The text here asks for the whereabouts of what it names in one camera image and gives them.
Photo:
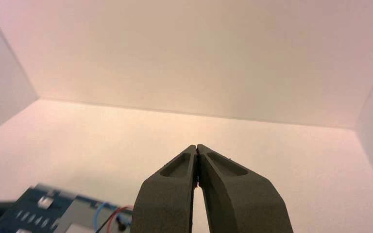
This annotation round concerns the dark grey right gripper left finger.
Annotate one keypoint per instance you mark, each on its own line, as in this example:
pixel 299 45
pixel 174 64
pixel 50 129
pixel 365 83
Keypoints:
pixel 165 202

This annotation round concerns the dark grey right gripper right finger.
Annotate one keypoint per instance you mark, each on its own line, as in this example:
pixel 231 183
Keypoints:
pixel 241 202

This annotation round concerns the blue electronic circuit board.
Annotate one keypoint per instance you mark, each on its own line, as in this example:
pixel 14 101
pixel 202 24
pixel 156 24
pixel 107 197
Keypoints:
pixel 41 209

